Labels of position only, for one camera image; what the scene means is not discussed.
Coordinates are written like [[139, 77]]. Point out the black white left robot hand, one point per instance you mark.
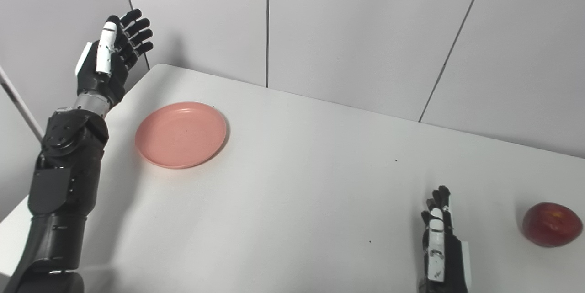
[[103, 80]]

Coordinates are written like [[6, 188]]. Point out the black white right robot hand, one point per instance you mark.
[[452, 261]]

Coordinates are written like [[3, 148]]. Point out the pink round plate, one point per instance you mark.
[[180, 135]]

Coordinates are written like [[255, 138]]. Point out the red apple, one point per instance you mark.
[[552, 225]]

